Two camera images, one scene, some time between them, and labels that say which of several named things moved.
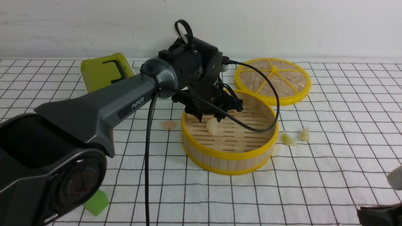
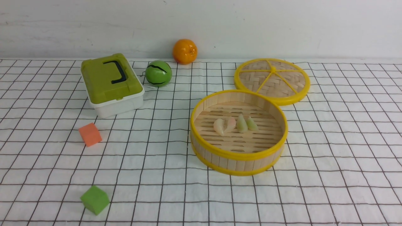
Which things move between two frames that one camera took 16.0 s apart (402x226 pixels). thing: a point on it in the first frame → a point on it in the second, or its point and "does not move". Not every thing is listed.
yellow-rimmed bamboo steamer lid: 290,81 does not move
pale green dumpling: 286,139 → 241,125
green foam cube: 98,203 does not move
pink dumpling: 169,125 → 231,125
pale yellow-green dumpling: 304,135 → 251,125
